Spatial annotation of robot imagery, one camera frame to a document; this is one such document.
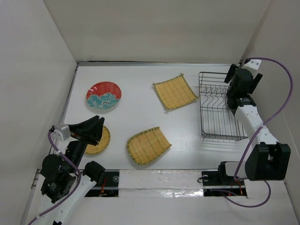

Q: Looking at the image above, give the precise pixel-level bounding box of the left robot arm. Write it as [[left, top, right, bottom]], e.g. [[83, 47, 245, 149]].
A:
[[29, 115, 105, 225]]

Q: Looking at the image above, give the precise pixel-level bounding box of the white foam front strip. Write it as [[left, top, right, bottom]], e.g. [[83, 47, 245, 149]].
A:
[[118, 170, 203, 198]]

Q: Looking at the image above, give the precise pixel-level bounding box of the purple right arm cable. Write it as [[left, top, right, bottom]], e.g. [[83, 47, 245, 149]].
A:
[[220, 57, 293, 208]]

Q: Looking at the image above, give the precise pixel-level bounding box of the red teal floral plate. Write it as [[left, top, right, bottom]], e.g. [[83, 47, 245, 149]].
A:
[[86, 81, 122, 112]]

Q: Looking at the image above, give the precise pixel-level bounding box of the square bamboo tray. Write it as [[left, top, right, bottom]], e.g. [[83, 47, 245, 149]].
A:
[[153, 73, 199, 111]]

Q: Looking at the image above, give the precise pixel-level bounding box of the dark wire dish rack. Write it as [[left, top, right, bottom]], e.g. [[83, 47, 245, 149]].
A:
[[199, 72, 248, 141]]

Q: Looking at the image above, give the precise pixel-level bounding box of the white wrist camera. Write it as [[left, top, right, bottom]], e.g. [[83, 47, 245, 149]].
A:
[[241, 59, 262, 77], [50, 123, 71, 142]]

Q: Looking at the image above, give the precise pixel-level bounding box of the metal front rail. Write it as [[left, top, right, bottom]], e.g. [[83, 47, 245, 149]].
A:
[[91, 185, 246, 191]]

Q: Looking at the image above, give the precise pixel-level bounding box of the round bamboo tray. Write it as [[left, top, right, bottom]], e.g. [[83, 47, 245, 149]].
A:
[[85, 126, 111, 155]]

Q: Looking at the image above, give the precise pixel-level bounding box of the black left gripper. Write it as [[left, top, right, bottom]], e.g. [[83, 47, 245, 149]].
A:
[[67, 114, 105, 172]]

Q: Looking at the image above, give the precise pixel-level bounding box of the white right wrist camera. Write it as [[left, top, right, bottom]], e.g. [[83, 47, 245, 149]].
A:
[[241, 59, 262, 77]]

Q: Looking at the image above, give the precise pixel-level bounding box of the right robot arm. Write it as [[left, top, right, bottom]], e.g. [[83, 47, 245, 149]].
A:
[[216, 58, 291, 184]]

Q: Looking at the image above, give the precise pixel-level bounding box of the fan-shaped bamboo tray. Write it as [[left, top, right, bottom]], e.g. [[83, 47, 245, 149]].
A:
[[126, 127, 172, 165]]

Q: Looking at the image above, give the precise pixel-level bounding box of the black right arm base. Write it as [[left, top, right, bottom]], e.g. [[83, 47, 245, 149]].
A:
[[197, 162, 234, 187]]

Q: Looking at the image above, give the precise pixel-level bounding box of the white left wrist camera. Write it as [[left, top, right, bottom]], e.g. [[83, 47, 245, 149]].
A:
[[50, 123, 71, 142]]

